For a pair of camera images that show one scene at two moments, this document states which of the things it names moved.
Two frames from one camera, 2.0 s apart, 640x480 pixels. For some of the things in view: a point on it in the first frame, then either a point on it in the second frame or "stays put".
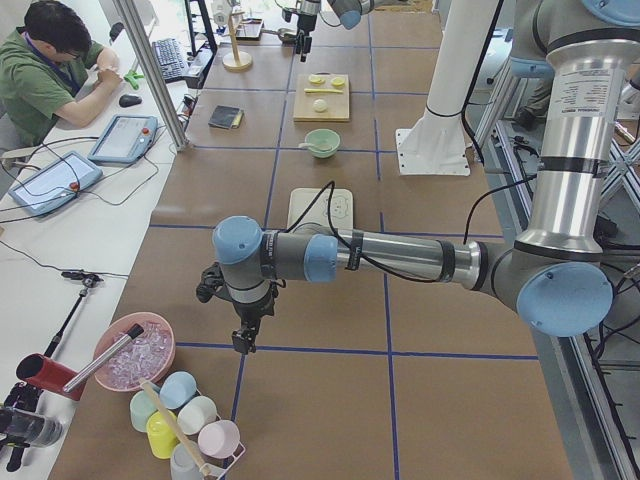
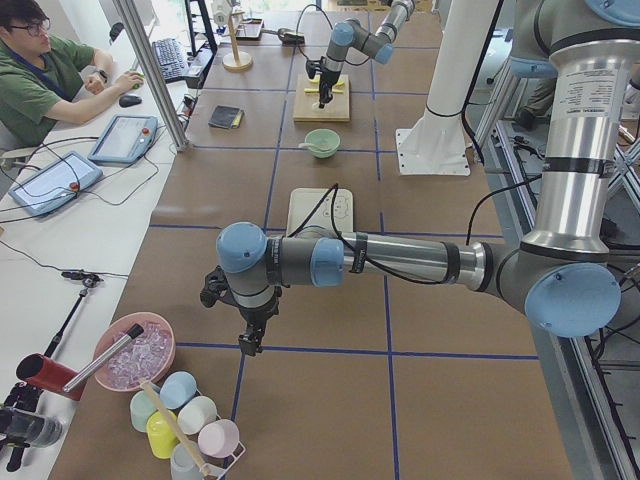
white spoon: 316,146 stays put
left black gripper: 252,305 stays put
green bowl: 322,142 stays put
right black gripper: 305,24 to 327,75
